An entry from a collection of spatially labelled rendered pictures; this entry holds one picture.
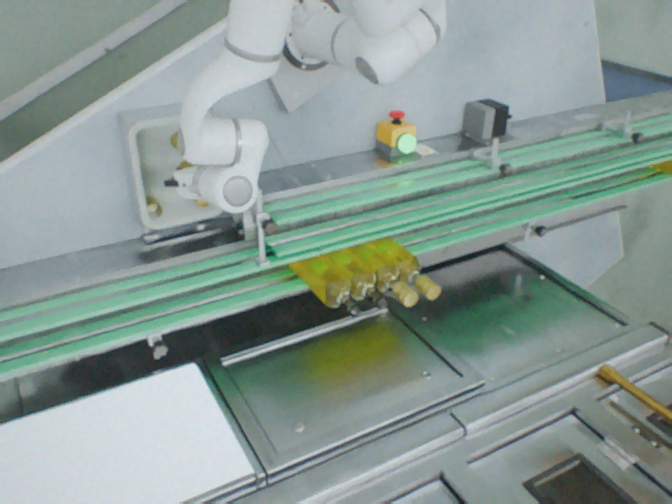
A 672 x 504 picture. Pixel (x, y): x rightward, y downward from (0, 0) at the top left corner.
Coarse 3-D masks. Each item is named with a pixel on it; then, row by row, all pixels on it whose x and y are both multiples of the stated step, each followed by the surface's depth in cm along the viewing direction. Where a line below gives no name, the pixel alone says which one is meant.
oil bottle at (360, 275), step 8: (344, 248) 137; (328, 256) 134; (336, 256) 134; (344, 256) 134; (352, 256) 134; (336, 264) 132; (344, 264) 131; (352, 264) 131; (360, 264) 131; (344, 272) 129; (352, 272) 128; (360, 272) 128; (368, 272) 128; (352, 280) 127; (360, 280) 126; (368, 280) 127; (376, 280) 128; (352, 288) 128; (360, 288) 126; (352, 296) 129; (360, 296) 127
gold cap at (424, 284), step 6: (420, 276) 129; (426, 276) 129; (420, 282) 128; (426, 282) 128; (432, 282) 128; (420, 288) 128; (426, 288) 127; (432, 288) 126; (438, 288) 127; (426, 294) 127; (432, 294) 127; (438, 294) 128
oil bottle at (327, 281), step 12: (288, 264) 140; (300, 264) 134; (312, 264) 131; (324, 264) 131; (300, 276) 135; (312, 276) 129; (324, 276) 127; (336, 276) 127; (312, 288) 131; (324, 288) 125; (336, 288) 124; (348, 288) 125; (324, 300) 127; (336, 300) 124
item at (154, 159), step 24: (168, 120) 117; (144, 144) 124; (168, 144) 126; (144, 168) 126; (168, 168) 129; (144, 192) 128; (168, 192) 131; (144, 216) 123; (168, 216) 128; (192, 216) 129
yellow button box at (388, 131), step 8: (392, 120) 150; (400, 120) 152; (384, 128) 149; (392, 128) 146; (400, 128) 147; (408, 128) 148; (384, 136) 149; (392, 136) 147; (376, 144) 154; (384, 144) 150; (392, 144) 148; (384, 152) 151; (392, 152) 149; (400, 152) 150
